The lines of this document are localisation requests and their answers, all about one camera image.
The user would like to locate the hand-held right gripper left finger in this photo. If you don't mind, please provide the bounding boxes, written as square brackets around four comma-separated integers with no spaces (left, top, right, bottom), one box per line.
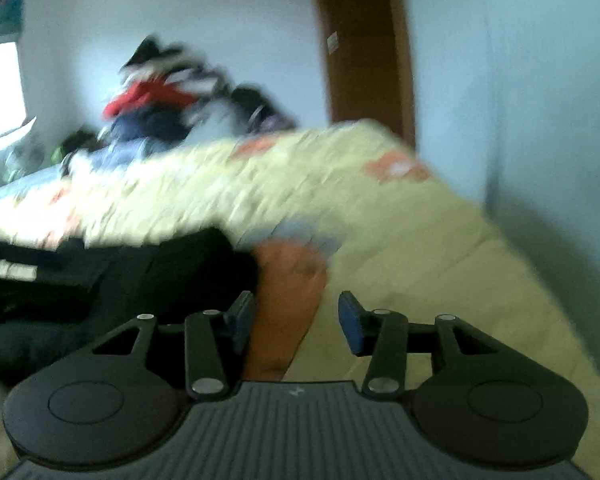
[55,291,257,402]

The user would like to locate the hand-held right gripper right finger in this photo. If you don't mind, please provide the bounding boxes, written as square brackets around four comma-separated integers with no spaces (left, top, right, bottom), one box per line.
[338,290,547,402]

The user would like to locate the black pants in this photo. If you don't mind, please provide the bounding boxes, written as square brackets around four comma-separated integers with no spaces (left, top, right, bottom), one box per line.
[0,227,261,387]

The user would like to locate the blue quilted cover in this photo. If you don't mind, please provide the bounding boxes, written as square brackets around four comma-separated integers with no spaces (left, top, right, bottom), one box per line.
[0,140,148,206]

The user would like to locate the yellow printed bedsheet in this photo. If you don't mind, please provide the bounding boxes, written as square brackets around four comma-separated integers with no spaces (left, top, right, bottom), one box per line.
[0,119,600,441]

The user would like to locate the dark bag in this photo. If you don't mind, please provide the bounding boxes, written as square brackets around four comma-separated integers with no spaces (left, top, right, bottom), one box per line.
[60,129,102,161]

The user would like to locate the window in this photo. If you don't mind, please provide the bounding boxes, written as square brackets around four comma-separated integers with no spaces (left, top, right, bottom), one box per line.
[0,40,28,144]

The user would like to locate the purple cloth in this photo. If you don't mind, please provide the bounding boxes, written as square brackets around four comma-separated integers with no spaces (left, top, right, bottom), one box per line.
[262,112,301,133]

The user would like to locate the black backpack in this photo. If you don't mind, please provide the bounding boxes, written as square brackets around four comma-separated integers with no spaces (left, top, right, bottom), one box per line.
[230,85,281,133]

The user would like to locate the pile of folded clothes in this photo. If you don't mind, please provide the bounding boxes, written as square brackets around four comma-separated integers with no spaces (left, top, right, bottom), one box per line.
[99,34,233,153]

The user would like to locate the brown wooden door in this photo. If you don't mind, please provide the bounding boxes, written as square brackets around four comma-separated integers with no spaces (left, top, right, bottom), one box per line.
[311,0,417,146]

